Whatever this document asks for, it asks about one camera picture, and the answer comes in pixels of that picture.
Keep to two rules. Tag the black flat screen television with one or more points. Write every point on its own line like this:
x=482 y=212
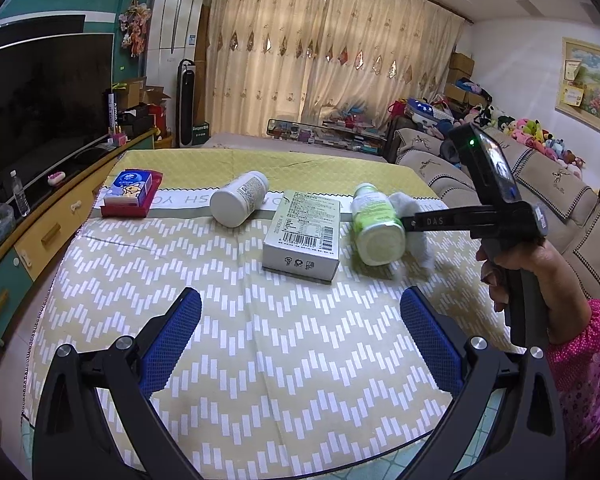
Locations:
x=53 y=101

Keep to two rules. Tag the pink floral sleeve forearm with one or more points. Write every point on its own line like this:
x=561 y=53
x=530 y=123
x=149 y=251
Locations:
x=575 y=367

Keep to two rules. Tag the person right hand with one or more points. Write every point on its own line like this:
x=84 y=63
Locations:
x=567 y=306

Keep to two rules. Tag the hanging flower decoration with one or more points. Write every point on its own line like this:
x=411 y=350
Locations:
x=133 y=24

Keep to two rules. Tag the black tower fan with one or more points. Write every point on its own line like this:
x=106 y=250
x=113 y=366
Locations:
x=185 y=92

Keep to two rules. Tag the beige sofa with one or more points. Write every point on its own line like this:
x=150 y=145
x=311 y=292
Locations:
x=571 y=207

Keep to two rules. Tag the pile of plush toys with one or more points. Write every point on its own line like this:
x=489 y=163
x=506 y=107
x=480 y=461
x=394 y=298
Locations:
x=466 y=103

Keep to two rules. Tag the red tissue box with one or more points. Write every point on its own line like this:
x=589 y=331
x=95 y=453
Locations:
x=131 y=194

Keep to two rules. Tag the pink soap dish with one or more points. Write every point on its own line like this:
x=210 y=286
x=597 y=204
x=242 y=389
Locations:
x=56 y=178

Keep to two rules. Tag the white standing air conditioner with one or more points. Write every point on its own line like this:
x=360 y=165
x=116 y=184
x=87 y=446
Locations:
x=172 y=36

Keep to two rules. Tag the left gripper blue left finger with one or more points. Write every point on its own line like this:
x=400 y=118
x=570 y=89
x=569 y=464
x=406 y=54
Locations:
x=163 y=339

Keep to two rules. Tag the clear plastic water bottle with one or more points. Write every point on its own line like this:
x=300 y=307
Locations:
x=19 y=194

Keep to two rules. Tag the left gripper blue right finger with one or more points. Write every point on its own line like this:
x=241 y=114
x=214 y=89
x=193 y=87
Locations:
x=436 y=339

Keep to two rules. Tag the framed flower painting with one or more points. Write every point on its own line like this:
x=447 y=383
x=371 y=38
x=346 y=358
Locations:
x=579 y=82

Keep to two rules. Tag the teal yellow TV cabinet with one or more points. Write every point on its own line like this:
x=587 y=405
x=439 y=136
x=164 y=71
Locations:
x=38 y=238

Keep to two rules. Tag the white pill bottle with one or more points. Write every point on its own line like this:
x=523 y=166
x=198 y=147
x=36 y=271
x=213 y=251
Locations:
x=235 y=202

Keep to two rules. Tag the green white bottle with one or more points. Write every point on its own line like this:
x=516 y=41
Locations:
x=378 y=232

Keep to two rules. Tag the floral floor mattress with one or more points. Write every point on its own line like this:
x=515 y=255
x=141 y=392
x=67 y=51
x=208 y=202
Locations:
x=253 y=143

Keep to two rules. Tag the cream curtains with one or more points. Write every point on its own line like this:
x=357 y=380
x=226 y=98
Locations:
x=302 y=60

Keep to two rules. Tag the white green paper box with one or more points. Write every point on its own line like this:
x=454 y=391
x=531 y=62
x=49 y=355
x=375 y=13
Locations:
x=303 y=238

